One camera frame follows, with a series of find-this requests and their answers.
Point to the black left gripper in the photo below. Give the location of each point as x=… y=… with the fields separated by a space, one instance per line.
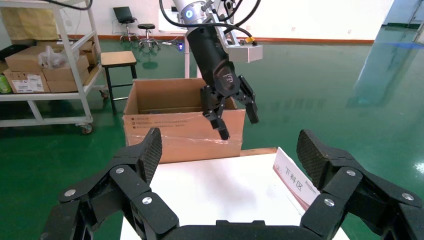
x=212 y=56

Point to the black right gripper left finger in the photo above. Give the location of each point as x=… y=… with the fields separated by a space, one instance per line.
x=126 y=188

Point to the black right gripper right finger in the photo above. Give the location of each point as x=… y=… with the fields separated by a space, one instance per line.
x=351 y=185

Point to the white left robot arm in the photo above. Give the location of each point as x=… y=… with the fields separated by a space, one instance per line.
x=190 y=8

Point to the large open cardboard box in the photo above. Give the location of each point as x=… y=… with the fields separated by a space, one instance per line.
x=182 y=139

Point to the plain brown cardboard box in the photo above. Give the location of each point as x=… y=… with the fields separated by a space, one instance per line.
x=63 y=86
x=24 y=59
x=56 y=74
x=87 y=49

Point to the cardboard box with white labels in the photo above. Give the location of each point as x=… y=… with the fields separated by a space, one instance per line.
x=26 y=82

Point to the brown wooden board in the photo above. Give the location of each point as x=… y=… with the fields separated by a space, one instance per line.
x=258 y=152

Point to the acrylic sign with Chinese text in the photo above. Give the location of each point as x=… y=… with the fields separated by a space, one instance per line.
x=294 y=180

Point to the white vertical pole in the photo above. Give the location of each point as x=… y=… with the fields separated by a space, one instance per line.
x=187 y=63

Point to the white power strip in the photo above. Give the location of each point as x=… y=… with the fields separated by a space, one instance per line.
x=168 y=43

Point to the black round stool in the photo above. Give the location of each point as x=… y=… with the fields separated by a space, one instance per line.
x=146 y=26

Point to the wooden top metal stool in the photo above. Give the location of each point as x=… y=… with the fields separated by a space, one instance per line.
x=117 y=58

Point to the white metal shelf rack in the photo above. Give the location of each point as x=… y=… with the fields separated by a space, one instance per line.
x=73 y=63

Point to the black office chair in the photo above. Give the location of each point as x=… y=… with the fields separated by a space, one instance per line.
x=123 y=14

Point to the clear plastic bag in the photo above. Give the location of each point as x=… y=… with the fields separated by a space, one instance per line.
x=51 y=59

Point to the green bottle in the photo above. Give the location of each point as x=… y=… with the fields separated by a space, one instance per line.
x=4 y=85

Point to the black flat object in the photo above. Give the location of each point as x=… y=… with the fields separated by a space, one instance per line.
x=10 y=50

